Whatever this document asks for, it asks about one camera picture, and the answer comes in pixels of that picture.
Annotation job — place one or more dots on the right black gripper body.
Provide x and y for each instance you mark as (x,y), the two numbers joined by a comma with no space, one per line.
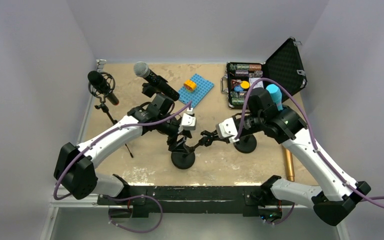
(227,139)

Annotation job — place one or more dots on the white card deck box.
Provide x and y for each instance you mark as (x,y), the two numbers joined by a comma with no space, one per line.
(256,83)

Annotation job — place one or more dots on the black stand behind left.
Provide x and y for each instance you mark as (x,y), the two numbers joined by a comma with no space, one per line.
(150,90)

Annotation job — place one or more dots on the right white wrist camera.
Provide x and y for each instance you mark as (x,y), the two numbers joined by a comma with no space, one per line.
(227,130)

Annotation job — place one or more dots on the black round-base mic stand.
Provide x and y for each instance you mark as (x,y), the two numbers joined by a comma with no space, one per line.
(184,162)

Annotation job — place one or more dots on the blue studded baseplate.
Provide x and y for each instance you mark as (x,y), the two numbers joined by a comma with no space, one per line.
(195,97)

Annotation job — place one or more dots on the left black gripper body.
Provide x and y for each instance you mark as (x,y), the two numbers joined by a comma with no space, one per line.
(172,137)

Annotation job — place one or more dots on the black poker chip case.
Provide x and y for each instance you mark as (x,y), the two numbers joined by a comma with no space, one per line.
(284,66)

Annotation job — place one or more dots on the orange yellow toy brick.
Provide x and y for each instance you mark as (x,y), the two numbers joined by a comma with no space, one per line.
(190,85)

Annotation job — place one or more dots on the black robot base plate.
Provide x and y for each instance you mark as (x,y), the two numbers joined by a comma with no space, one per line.
(246,200)

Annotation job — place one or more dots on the black silver-grille microphone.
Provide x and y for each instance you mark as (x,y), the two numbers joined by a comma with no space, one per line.
(142,70)

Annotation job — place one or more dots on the black condenser microphone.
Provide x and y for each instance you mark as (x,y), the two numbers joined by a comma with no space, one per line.
(102,86)

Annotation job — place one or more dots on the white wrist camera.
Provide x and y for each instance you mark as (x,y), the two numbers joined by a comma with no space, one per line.
(188,120)
(227,130)

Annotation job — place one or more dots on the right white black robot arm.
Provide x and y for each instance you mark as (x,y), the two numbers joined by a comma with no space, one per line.
(336,193)

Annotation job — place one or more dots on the blue handheld microphone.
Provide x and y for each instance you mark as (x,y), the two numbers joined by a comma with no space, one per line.
(276,95)

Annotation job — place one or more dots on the black tripod shock-mount stand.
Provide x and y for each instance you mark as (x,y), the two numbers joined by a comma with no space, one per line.
(107,109)

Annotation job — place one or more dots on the yellow poker chip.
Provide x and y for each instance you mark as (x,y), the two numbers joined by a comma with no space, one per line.
(245,85)

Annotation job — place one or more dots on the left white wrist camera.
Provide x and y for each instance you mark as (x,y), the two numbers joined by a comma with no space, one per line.
(188,120)

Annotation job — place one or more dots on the black stand with shock mount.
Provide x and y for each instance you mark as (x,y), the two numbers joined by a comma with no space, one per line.
(246,144)

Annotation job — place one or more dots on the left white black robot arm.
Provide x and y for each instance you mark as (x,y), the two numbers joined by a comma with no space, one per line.
(75,170)

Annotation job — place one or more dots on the gold handheld microphone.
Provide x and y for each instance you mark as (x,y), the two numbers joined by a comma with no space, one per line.
(289,165)

